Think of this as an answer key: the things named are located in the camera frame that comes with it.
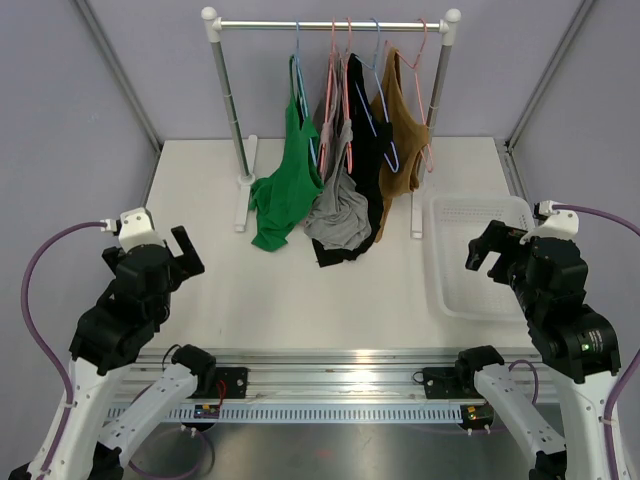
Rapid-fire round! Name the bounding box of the green tank top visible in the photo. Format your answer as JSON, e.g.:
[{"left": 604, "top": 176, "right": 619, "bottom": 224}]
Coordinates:
[{"left": 249, "top": 55, "right": 324, "bottom": 252}]

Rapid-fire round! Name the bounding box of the grey tank top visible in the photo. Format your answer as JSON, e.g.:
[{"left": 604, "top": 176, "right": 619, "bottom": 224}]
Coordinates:
[{"left": 304, "top": 57, "right": 370, "bottom": 249}]

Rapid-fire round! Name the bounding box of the light blue hanger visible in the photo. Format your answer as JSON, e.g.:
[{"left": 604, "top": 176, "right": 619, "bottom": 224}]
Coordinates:
[{"left": 294, "top": 21, "right": 318, "bottom": 167}]

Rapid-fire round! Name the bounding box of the pink tank top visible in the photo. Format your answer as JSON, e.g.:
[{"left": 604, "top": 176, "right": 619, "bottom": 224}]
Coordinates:
[{"left": 313, "top": 75, "right": 336, "bottom": 151}]

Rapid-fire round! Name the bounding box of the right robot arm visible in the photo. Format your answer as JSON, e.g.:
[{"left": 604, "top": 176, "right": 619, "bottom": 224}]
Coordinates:
[{"left": 453, "top": 220, "right": 632, "bottom": 479}]

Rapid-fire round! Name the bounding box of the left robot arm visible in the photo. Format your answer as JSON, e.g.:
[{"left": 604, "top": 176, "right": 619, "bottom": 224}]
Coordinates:
[{"left": 9, "top": 220, "right": 216, "bottom": 479}]

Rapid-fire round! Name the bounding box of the blue hanger with black top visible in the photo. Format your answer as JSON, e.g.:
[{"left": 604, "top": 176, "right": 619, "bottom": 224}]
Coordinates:
[{"left": 352, "top": 17, "right": 402, "bottom": 174}]

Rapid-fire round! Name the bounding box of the black tank top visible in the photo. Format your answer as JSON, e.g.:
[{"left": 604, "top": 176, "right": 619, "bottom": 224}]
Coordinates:
[{"left": 313, "top": 54, "right": 392, "bottom": 267}]

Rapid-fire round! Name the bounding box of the brown tank top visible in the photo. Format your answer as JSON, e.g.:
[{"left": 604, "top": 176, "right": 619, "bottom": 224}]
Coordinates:
[{"left": 371, "top": 47, "right": 430, "bottom": 242}]

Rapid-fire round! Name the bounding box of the pink hanger with brown top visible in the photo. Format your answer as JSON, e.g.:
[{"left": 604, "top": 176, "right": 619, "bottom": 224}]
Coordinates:
[{"left": 383, "top": 17, "right": 435, "bottom": 173}]

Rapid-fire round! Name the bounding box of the white plastic basket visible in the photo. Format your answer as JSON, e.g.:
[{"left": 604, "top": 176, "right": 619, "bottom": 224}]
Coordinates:
[{"left": 422, "top": 195, "right": 537, "bottom": 321}]

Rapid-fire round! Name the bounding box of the white and metal clothes rack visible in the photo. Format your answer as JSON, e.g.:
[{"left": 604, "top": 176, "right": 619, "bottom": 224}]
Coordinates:
[{"left": 201, "top": 7, "right": 462, "bottom": 233}]

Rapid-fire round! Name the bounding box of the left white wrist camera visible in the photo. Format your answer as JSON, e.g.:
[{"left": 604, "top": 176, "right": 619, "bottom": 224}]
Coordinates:
[{"left": 100, "top": 207, "right": 163, "bottom": 253}]

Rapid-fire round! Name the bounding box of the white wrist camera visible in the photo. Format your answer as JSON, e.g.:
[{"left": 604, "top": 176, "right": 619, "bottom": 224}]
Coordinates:
[
  {"left": 100, "top": 207, "right": 163, "bottom": 253},
  {"left": 519, "top": 200, "right": 579, "bottom": 245}
]

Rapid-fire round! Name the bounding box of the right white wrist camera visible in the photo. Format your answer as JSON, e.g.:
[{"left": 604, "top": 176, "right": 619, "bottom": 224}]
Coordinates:
[{"left": 519, "top": 200, "right": 579, "bottom": 245}]

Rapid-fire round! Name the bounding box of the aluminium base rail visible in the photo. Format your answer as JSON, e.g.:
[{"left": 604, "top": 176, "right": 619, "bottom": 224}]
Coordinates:
[{"left": 113, "top": 347, "right": 559, "bottom": 405}]

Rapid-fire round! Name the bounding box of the white slotted cable duct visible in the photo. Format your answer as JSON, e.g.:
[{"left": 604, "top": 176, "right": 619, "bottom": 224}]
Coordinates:
[{"left": 89, "top": 403, "right": 464, "bottom": 425}]

